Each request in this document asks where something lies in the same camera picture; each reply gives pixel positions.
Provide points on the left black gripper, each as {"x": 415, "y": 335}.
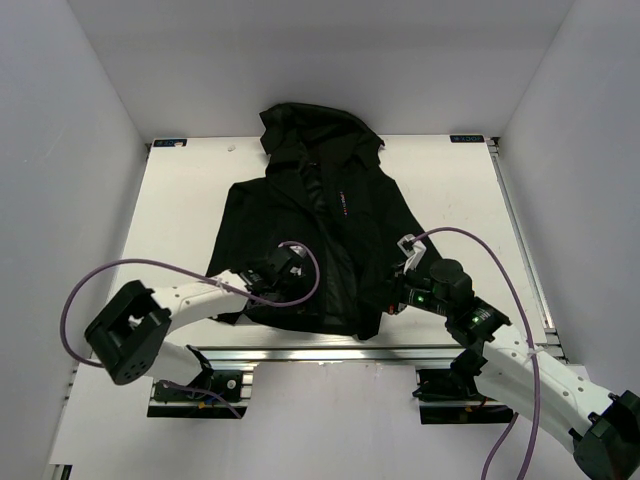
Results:
{"x": 296, "y": 276}

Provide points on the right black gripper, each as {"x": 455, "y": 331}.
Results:
{"x": 394, "y": 295}

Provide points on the black jacket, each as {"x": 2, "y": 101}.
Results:
{"x": 323, "y": 186}

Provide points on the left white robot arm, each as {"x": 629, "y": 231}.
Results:
{"x": 129, "y": 335}

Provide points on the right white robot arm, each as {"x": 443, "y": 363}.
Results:
{"x": 598, "y": 427}

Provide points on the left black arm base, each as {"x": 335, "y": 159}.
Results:
{"x": 224, "y": 395}

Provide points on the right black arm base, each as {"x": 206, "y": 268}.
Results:
{"x": 445, "y": 398}

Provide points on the right blue table sticker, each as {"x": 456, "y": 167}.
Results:
{"x": 467, "y": 138}

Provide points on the blue table sticker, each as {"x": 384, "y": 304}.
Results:
{"x": 169, "y": 143}
{"x": 467, "y": 138}

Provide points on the left blue table sticker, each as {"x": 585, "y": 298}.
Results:
{"x": 169, "y": 143}

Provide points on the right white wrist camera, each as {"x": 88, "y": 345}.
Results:
{"x": 414, "y": 249}

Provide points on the aluminium table frame rail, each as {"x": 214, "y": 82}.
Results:
{"x": 408, "y": 355}

